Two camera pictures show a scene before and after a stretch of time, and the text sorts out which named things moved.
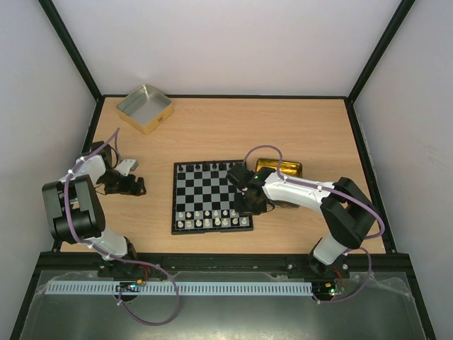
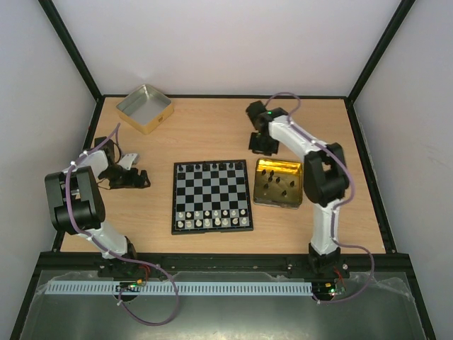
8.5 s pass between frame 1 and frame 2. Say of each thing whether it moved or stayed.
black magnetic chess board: stayed
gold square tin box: stayed
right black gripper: moved
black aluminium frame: stayed
